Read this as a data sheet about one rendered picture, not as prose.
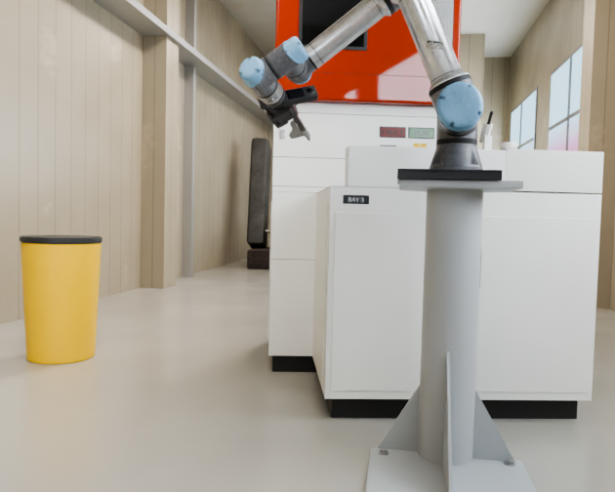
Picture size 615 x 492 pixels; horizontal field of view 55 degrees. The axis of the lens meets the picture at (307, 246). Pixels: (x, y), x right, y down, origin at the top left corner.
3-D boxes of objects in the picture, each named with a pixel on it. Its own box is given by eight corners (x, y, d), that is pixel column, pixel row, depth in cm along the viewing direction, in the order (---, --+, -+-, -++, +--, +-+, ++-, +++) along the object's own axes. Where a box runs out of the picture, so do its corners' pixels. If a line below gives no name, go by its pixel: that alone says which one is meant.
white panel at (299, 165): (271, 191, 265) (273, 102, 263) (450, 196, 270) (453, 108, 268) (271, 191, 262) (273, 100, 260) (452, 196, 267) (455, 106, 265)
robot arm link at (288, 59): (301, 42, 174) (270, 63, 176) (292, 29, 163) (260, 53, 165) (314, 63, 174) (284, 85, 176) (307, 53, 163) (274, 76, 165)
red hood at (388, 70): (273, 125, 331) (275, 16, 328) (417, 130, 336) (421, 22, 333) (273, 98, 255) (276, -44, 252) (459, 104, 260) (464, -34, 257)
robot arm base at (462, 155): (482, 173, 163) (484, 137, 162) (427, 172, 167) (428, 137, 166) (481, 177, 177) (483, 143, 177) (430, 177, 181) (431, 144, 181)
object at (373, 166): (344, 187, 211) (345, 147, 211) (494, 191, 215) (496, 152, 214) (347, 185, 202) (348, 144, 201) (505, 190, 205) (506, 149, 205)
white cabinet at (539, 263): (310, 374, 268) (315, 193, 264) (517, 376, 274) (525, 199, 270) (323, 424, 204) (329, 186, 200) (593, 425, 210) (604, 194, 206)
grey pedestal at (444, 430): (553, 530, 137) (569, 176, 133) (363, 511, 144) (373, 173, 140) (512, 446, 188) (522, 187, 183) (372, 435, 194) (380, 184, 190)
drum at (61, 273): (48, 346, 309) (49, 234, 306) (114, 350, 303) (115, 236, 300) (1, 363, 272) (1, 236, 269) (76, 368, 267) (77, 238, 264)
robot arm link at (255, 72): (266, 66, 162) (242, 84, 164) (284, 87, 172) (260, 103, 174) (257, 48, 166) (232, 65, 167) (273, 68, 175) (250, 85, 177)
